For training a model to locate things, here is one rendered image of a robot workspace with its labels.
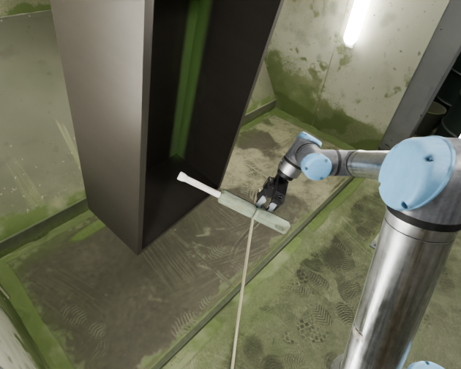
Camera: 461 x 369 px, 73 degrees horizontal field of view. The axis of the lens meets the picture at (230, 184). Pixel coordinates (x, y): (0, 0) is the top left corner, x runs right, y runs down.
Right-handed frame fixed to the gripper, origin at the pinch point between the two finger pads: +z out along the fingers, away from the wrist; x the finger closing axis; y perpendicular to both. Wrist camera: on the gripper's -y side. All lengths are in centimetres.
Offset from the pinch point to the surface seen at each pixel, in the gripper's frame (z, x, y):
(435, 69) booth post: -99, -88, 125
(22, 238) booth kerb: 104, 98, 38
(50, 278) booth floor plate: 107, 71, 22
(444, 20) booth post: -123, -70, 121
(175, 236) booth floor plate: 70, 17, 57
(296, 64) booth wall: -55, -17, 200
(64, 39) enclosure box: -28, 82, -17
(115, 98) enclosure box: -23, 62, -24
